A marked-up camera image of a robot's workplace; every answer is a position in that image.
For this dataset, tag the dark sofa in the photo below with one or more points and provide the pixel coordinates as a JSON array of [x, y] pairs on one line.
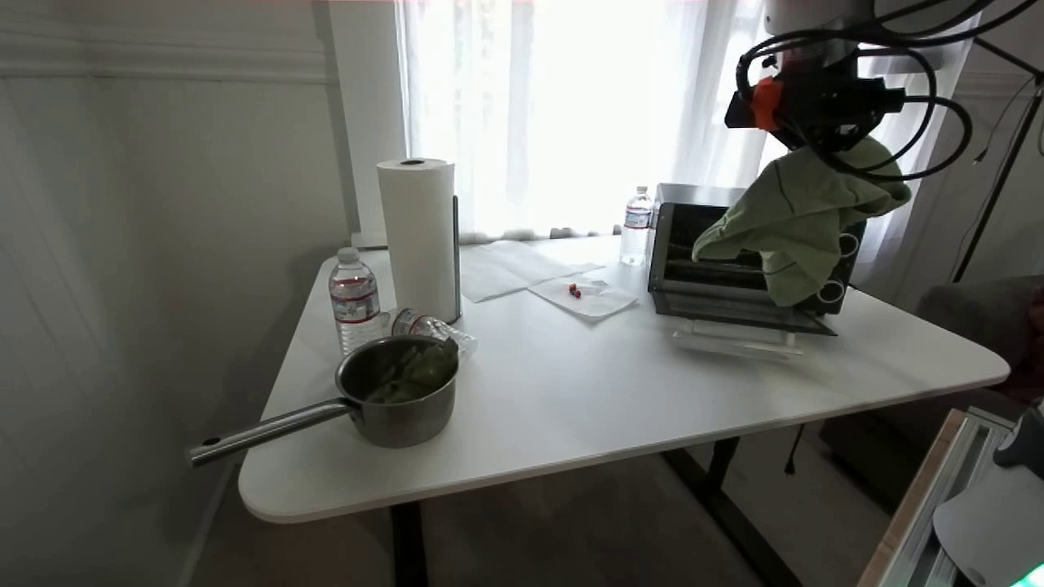
[[990, 313]]

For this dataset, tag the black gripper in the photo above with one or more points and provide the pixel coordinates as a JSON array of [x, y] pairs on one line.
[[834, 102]]

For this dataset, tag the dark paper towel holder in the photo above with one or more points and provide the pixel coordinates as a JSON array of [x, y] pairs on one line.
[[455, 262]]

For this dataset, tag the black tripod stand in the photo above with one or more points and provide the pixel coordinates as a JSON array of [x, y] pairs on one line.
[[1000, 184]]

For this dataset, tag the black toaster oven microwave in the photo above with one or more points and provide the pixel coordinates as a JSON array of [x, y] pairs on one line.
[[706, 282]]

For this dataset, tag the green leafy vegetables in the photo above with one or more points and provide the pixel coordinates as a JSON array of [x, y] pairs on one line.
[[410, 369]]

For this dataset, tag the water bottle with red label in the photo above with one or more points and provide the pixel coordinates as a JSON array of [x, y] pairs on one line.
[[354, 294]]

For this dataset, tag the small red object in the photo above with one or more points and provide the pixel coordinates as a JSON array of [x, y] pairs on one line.
[[574, 289]]

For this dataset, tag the grey round object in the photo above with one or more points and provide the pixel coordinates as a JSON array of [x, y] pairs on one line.
[[980, 521]]

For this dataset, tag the orange gripper clip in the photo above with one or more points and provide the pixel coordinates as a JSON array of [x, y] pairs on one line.
[[766, 102]]

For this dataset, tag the white paper towel roll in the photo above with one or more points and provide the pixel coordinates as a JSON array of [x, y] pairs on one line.
[[416, 231]]

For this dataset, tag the white wooden frame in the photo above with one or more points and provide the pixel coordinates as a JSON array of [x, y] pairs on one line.
[[918, 521]]

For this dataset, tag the green towel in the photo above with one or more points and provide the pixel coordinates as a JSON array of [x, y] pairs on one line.
[[803, 217]]

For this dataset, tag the crumpled clear plastic wrap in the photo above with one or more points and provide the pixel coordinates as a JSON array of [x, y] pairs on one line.
[[417, 324]]

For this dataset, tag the clear plastic water bottle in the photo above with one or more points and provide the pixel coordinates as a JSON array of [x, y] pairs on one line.
[[637, 228]]

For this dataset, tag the black table frame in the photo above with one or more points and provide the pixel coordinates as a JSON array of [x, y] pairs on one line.
[[727, 521]]

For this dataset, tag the white sheer curtain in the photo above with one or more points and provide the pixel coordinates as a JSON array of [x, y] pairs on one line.
[[566, 107]]

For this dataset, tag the plain white paper sheet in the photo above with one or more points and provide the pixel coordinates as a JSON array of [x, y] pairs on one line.
[[499, 267]]

